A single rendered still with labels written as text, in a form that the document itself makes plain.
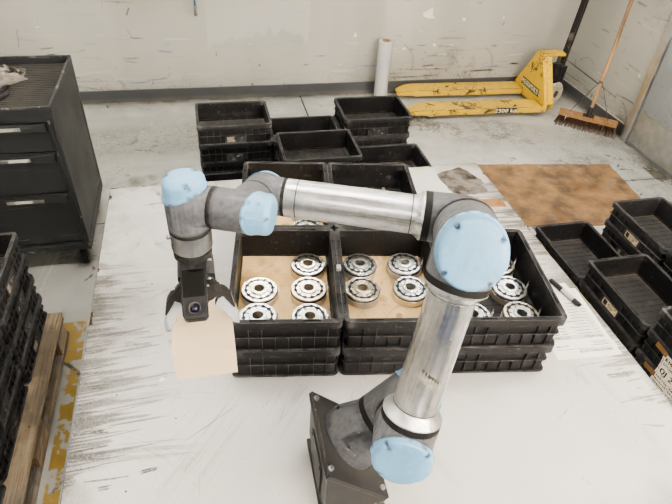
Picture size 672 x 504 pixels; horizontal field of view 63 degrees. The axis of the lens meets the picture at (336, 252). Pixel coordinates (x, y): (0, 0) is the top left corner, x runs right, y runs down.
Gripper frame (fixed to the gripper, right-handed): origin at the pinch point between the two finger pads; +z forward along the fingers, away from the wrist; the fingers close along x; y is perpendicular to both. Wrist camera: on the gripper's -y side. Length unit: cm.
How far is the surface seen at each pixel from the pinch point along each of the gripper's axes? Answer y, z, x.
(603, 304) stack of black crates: 53, 72, -160
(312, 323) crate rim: 13.3, 16.9, -25.9
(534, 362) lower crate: 4, 36, -89
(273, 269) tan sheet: 46, 26, -20
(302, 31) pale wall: 361, 55, -86
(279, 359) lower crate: 15.8, 32.2, -17.7
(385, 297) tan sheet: 29, 27, -51
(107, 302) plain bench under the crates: 54, 39, 31
